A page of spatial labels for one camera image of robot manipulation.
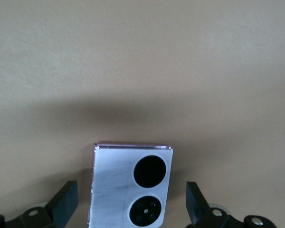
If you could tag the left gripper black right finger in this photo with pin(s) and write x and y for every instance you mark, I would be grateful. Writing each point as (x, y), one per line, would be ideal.
(197, 206)

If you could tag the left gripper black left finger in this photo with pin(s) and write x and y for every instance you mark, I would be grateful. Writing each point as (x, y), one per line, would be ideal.
(61, 206)

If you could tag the white lavender flip phone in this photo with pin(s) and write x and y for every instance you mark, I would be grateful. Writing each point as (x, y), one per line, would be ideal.
(111, 180)

